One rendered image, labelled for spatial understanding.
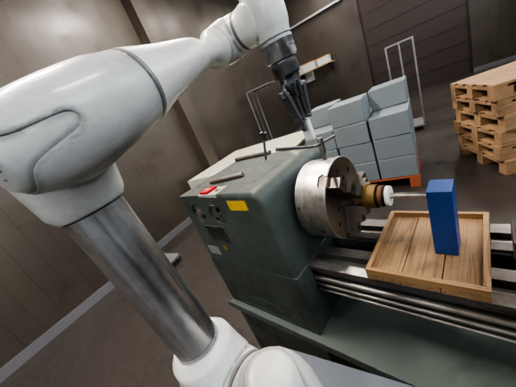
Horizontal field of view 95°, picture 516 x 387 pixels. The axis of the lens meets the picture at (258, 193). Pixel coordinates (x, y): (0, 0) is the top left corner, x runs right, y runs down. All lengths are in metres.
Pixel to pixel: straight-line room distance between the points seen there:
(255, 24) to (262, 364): 0.76
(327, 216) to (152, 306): 0.58
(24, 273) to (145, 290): 3.41
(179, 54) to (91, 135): 0.19
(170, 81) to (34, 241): 3.59
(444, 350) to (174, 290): 0.94
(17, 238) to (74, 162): 3.55
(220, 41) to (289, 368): 0.77
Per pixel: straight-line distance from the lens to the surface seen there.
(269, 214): 0.84
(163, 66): 0.38
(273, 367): 0.55
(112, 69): 0.33
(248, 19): 0.73
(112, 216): 0.46
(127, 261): 0.48
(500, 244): 1.05
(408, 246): 1.00
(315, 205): 0.84
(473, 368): 1.15
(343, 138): 3.16
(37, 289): 3.93
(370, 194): 0.89
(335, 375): 0.89
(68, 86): 0.31
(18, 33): 4.55
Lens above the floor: 1.51
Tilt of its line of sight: 19 degrees down
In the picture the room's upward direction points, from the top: 23 degrees counter-clockwise
